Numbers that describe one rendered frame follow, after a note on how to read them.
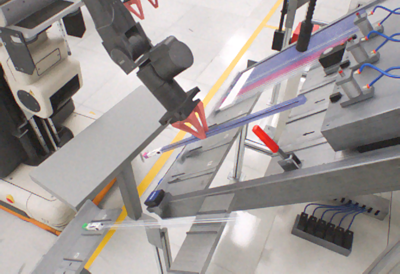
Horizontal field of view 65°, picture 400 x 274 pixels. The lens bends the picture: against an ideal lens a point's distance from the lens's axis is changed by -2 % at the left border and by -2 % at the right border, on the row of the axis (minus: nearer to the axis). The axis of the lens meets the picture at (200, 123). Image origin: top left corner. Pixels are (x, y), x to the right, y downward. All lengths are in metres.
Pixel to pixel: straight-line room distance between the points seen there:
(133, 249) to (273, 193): 1.14
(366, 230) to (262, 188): 0.54
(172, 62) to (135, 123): 0.72
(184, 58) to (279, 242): 0.60
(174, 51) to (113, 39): 0.12
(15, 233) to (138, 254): 0.64
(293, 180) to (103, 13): 0.45
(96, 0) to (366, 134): 0.51
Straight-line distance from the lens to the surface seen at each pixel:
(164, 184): 0.94
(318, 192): 0.58
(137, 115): 1.33
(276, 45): 0.74
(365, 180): 0.54
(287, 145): 0.68
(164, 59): 0.62
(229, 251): 1.64
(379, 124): 0.51
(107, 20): 0.65
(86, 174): 1.18
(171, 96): 0.67
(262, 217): 1.74
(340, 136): 0.54
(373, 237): 1.09
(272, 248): 0.98
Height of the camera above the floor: 1.49
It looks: 44 degrees down
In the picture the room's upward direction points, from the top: straight up
